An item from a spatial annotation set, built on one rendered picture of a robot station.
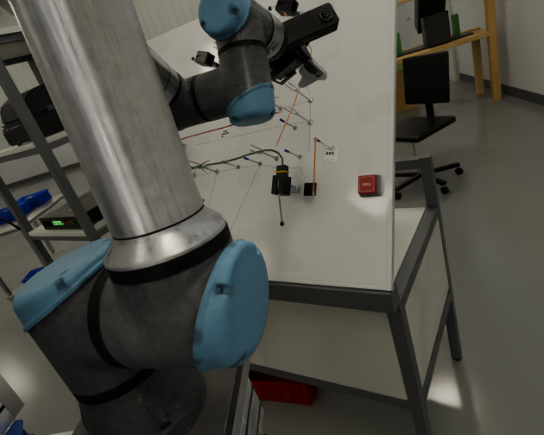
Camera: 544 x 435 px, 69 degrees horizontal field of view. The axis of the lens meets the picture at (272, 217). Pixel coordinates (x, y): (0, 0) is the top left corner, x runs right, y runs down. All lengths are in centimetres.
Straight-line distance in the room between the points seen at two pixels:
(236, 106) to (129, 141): 30
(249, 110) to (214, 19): 13
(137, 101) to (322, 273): 91
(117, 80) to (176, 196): 10
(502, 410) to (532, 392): 15
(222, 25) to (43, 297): 41
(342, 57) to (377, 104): 20
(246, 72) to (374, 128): 62
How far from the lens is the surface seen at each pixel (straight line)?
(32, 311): 44
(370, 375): 141
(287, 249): 122
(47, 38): 34
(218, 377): 57
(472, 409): 193
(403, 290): 119
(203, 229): 34
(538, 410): 195
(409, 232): 146
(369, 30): 130
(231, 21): 61
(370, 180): 109
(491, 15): 572
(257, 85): 60
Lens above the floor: 153
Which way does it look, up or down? 23 degrees down
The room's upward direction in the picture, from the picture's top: 19 degrees counter-clockwise
